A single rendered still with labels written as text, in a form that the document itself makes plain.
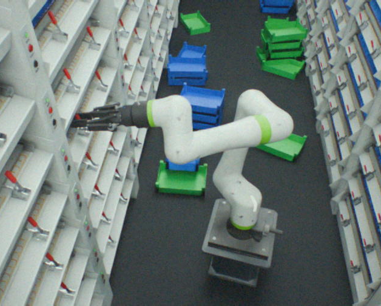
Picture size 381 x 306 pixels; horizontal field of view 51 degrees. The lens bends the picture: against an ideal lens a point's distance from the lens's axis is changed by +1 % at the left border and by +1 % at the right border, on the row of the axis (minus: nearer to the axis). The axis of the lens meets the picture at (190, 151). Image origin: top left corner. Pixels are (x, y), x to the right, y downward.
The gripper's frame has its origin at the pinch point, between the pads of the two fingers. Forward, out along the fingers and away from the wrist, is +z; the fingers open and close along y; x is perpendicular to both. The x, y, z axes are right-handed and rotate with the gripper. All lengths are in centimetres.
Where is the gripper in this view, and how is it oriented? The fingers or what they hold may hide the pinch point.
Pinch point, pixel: (80, 119)
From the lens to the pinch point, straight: 145.7
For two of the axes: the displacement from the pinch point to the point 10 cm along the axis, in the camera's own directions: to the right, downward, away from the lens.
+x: -1.9, -7.0, -6.9
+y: 0.9, -7.1, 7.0
